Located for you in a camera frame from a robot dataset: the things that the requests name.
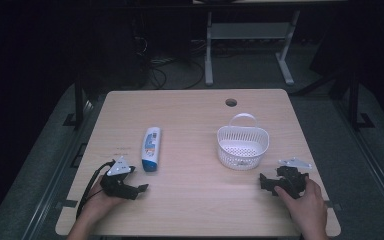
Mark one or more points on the white plastic basket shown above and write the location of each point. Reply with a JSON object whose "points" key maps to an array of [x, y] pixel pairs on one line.
{"points": [[243, 146]]}

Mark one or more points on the white bottle with blue cap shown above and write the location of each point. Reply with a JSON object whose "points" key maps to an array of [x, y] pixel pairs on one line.
{"points": [[151, 148]]}

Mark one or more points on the white metal desk frame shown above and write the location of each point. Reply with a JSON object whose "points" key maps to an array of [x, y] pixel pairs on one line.
{"points": [[250, 30]]}

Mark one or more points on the person's right hand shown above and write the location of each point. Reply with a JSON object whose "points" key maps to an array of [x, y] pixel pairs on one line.
{"points": [[308, 210]]}

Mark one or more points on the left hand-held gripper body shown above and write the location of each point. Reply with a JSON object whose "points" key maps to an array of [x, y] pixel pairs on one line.
{"points": [[118, 167]]}

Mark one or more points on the black metal stand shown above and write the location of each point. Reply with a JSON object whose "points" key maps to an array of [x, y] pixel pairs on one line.
{"points": [[354, 100], [79, 100]]}

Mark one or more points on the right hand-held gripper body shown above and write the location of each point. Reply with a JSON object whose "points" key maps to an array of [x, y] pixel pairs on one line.
{"points": [[293, 183]]}

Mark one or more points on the person's left hand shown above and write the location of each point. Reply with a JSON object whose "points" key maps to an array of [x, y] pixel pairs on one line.
{"points": [[96, 206]]}

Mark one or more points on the metal floor rail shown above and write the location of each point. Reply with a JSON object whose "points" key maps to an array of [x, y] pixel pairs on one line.
{"points": [[373, 166], [51, 180]]}

